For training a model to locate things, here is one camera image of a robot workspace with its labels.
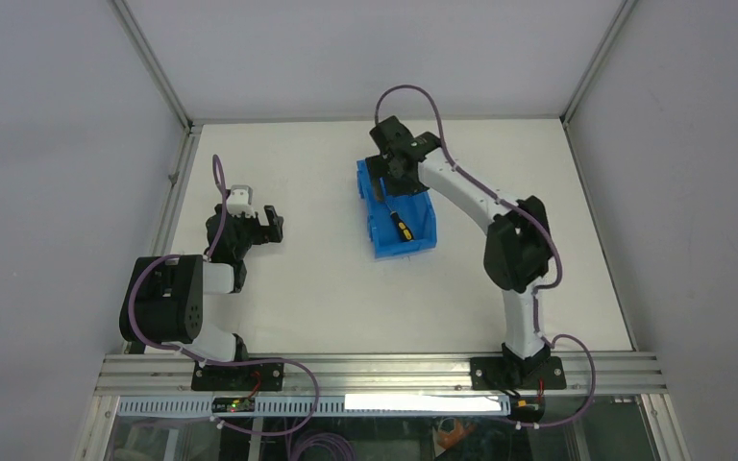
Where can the small electronics board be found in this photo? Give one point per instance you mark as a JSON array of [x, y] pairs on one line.
[[228, 405]]

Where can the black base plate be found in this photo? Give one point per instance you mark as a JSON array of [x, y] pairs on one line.
[[238, 377], [495, 373]]

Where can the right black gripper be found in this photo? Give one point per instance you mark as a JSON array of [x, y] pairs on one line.
[[378, 169]]

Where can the slotted cable duct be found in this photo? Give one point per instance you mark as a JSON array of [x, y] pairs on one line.
[[349, 405]]

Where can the blue plastic bin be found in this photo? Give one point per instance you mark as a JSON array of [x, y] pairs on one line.
[[417, 211]]

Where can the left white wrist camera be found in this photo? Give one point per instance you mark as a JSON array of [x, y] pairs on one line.
[[239, 201]]

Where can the orange object below table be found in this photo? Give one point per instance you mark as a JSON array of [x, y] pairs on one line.
[[450, 431]]

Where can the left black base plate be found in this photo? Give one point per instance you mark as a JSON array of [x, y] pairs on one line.
[[238, 377]]

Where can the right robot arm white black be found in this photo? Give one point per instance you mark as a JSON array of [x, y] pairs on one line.
[[518, 246]]

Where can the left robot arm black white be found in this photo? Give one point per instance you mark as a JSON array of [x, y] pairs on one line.
[[164, 305]]

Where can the black yellow screwdriver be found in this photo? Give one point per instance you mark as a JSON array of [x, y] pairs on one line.
[[404, 232]]

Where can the aluminium front rail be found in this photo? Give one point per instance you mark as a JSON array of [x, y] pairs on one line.
[[332, 374]]

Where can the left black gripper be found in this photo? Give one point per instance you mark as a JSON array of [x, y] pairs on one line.
[[271, 232]]

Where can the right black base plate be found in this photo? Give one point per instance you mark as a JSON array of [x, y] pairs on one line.
[[495, 373]]

